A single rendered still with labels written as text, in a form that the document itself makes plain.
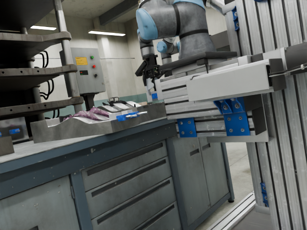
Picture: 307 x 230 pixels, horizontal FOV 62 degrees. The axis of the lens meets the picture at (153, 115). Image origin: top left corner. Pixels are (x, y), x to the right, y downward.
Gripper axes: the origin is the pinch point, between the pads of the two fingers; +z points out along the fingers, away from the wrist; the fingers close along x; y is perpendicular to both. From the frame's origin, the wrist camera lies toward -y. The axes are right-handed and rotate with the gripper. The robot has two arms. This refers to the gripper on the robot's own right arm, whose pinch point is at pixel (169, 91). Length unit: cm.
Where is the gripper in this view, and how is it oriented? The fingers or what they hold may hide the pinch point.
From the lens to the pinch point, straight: 192.7
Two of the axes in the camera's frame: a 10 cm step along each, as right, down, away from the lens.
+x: 3.5, -1.1, 9.3
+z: 1.8, 9.8, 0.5
